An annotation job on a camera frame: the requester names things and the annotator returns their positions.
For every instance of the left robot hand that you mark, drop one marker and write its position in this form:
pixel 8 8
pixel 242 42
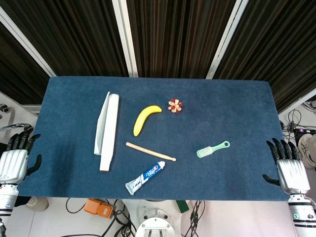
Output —
pixel 12 160

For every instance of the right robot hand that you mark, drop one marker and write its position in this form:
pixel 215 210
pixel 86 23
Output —
pixel 291 170

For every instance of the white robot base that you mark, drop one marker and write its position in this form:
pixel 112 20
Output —
pixel 155 222

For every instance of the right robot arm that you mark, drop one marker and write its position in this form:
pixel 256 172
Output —
pixel 301 212

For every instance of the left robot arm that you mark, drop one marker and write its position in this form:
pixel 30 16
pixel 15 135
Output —
pixel 7 200

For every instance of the green brush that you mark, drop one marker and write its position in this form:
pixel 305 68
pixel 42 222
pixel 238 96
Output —
pixel 212 149

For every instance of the white sneaker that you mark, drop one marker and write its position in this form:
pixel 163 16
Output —
pixel 308 150

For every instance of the beige shoe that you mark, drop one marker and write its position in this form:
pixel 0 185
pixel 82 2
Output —
pixel 37 203

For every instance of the blue table cloth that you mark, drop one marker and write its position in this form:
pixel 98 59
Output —
pixel 222 123

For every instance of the white folded paper roll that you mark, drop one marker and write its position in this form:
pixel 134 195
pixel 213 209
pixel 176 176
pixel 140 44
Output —
pixel 106 130

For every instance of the orange pedal box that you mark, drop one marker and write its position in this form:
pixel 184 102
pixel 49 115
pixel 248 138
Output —
pixel 98 209

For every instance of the green clamp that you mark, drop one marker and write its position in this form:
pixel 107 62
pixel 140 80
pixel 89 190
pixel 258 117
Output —
pixel 182 205

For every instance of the red beige flower toy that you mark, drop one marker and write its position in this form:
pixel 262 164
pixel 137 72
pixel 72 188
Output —
pixel 175 106

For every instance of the blue white toothpaste tube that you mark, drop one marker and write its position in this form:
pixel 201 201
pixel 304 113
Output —
pixel 145 176

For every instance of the yellow banana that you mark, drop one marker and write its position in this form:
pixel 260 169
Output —
pixel 143 119

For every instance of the wooden drumstick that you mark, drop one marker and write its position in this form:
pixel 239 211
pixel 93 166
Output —
pixel 150 151

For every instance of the white frame post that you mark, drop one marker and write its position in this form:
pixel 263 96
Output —
pixel 27 42
pixel 124 37
pixel 225 39

